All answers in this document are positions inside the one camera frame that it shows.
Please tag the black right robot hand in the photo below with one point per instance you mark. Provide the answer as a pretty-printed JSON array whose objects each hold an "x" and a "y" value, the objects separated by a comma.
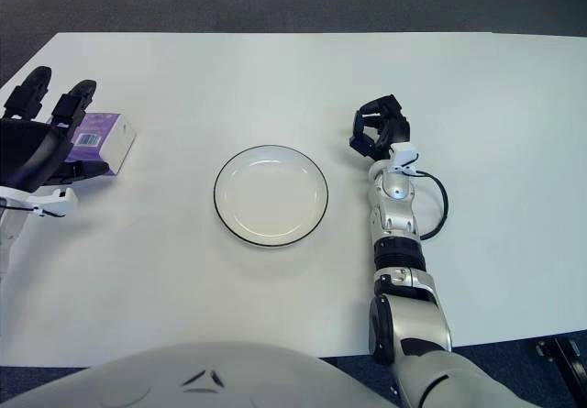
[{"x": 383, "y": 128}]

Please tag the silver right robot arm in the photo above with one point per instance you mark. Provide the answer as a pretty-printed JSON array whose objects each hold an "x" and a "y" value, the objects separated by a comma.
[{"x": 408, "y": 316}]

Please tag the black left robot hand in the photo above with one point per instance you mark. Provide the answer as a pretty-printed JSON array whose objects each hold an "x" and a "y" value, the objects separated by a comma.
[{"x": 32, "y": 151}]

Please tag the grey robot torso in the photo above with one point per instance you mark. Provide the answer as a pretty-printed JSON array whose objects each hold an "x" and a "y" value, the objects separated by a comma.
[{"x": 206, "y": 376}]

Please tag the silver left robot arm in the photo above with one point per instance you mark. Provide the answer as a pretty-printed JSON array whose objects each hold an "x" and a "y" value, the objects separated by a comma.
[{"x": 11, "y": 229}]

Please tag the black metal table bracket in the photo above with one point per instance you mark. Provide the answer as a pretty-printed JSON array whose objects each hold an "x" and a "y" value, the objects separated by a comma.
[{"x": 564, "y": 357}]

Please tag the purple tissue paper pack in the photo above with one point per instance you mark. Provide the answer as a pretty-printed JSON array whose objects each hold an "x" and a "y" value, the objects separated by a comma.
[{"x": 107, "y": 142}]

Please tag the white plate with black rim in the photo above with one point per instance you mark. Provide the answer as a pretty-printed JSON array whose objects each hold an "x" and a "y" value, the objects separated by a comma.
[{"x": 270, "y": 197}]

